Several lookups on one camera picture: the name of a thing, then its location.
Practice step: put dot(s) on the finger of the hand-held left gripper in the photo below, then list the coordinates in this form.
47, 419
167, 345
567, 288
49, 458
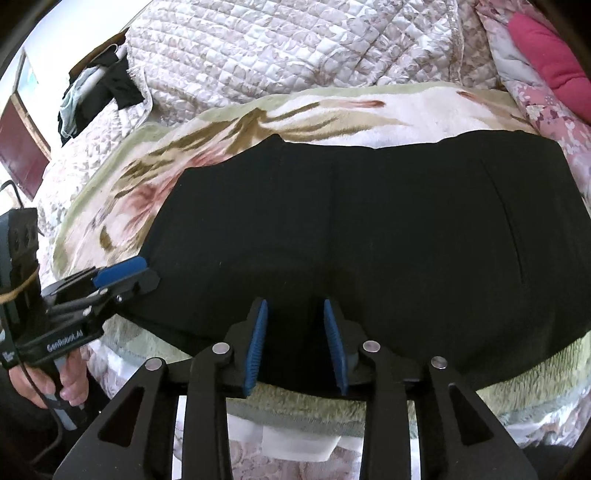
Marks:
143, 281
120, 272

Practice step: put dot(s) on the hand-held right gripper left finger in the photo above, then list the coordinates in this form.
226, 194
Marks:
256, 350

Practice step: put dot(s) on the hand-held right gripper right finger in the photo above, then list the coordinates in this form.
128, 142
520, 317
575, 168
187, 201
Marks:
334, 350

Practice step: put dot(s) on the black pants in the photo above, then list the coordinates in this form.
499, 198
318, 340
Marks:
392, 254

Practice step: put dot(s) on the person's left hand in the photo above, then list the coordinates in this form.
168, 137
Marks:
71, 378

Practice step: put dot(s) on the dark red wooden board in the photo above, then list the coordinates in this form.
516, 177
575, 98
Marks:
21, 152

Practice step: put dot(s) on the light blue hanging cloth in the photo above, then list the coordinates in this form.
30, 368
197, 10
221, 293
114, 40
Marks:
71, 108

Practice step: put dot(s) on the bright window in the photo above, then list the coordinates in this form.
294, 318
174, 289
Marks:
30, 76

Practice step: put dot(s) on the black hanging garment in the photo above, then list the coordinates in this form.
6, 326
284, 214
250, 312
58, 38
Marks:
124, 90

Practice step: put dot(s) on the white clothes rack bar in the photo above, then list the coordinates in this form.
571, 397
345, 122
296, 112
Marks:
108, 69

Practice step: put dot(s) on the floral fleece blanket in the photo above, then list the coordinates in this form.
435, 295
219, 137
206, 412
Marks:
323, 120

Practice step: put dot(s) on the quilted floral bedspread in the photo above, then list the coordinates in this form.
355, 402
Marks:
277, 46

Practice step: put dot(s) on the pink floral comforter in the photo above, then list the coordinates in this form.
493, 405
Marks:
545, 110

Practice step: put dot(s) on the pink pillow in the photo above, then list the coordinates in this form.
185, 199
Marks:
549, 50

